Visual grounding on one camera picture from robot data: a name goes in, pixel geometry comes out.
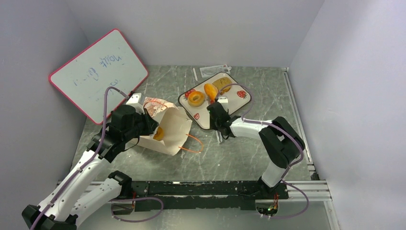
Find yellow fake bread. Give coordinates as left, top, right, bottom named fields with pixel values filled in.
left=213, top=77, right=232, bottom=95

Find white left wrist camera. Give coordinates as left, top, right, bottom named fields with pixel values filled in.
left=125, top=93, right=145, bottom=114

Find metal tongs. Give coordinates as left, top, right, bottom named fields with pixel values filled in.
left=215, top=130, right=223, bottom=144

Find white pen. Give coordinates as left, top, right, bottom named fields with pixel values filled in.
left=192, top=68, right=198, bottom=81

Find strawberry pattern tray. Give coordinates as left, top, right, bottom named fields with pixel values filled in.
left=178, top=72, right=251, bottom=130

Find clear plastic package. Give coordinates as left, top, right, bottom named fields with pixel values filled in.
left=200, top=64, right=232, bottom=78

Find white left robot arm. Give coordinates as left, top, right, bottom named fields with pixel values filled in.
left=22, top=105, right=159, bottom=230

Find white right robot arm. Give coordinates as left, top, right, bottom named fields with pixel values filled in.
left=207, top=102, right=305, bottom=198

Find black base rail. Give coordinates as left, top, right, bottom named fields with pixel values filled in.
left=131, top=181, right=289, bottom=211

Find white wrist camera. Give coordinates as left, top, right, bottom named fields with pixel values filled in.
left=217, top=96, right=229, bottom=112
left=125, top=93, right=145, bottom=114

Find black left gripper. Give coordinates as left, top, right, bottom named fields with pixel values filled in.
left=123, top=108, right=159, bottom=142

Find aluminium frame rail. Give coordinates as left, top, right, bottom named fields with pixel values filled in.
left=282, top=67, right=332, bottom=203

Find pink framed whiteboard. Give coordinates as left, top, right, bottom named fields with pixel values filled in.
left=48, top=29, right=149, bottom=125

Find small orange fake bun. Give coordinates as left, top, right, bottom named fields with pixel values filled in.
left=153, top=126, right=165, bottom=141

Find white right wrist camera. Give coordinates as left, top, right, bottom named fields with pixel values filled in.
left=217, top=96, right=229, bottom=112

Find orange fake bread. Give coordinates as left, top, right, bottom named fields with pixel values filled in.
left=203, top=83, right=218, bottom=104

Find white paper bag orange handles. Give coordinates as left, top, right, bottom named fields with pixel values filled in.
left=134, top=97, right=204, bottom=156

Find ring doughnut fake bread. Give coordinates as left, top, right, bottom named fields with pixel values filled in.
left=187, top=91, right=205, bottom=107

